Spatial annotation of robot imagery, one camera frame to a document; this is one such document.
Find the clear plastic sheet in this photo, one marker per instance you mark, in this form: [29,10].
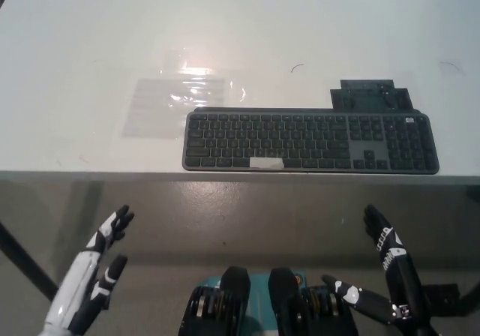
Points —
[172,107]

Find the dark grey computer keyboard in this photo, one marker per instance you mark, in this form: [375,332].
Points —
[311,141]

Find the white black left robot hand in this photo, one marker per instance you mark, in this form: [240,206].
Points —
[80,276]

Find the dark grey mount plate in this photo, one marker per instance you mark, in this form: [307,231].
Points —
[371,95]

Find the white tape strip on spacebar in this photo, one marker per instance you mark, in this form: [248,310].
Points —
[266,162]

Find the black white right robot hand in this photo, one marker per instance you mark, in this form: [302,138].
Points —
[399,272]

